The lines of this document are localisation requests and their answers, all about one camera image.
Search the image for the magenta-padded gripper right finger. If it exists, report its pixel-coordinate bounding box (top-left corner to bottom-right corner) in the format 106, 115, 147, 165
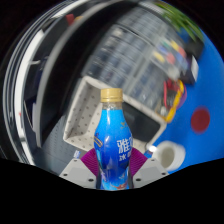
128, 148, 170, 189

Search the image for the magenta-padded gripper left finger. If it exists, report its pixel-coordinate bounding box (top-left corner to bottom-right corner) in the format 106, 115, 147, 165
59, 148, 100, 189

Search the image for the blue drink bottle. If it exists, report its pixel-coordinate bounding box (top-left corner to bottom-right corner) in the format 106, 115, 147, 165
93, 87, 133, 191

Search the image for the white ribbed cup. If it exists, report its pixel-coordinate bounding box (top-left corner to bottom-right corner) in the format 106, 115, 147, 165
151, 140, 187, 171

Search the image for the black zip case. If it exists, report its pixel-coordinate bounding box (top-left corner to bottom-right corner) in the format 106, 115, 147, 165
121, 101, 162, 144

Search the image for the white dotted storage tray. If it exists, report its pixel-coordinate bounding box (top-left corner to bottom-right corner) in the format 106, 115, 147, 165
62, 75, 168, 158

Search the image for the flat round red coaster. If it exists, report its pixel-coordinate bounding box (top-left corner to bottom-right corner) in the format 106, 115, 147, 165
190, 106, 211, 134

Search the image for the yellow multimeter with leads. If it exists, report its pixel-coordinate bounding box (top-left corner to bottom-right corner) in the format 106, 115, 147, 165
159, 79, 188, 124

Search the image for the black wall shelf unit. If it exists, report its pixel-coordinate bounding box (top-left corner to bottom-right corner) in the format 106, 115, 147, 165
31, 0, 141, 149

